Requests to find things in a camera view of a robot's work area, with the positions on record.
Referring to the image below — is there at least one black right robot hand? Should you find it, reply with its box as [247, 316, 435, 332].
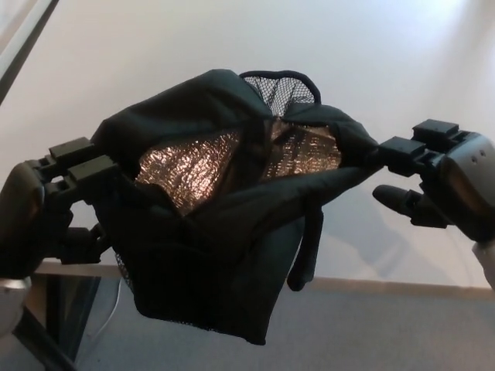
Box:
[372, 119, 495, 243]

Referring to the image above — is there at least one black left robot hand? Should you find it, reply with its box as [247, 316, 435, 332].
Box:
[0, 135, 121, 280]

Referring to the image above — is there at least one black insulated lunch bag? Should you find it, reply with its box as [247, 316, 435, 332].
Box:
[90, 68, 382, 335]

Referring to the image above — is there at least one black metal desk frame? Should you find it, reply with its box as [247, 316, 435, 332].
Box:
[11, 270, 102, 371]

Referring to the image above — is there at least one white cable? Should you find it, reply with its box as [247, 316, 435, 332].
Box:
[91, 278, 125, 339]

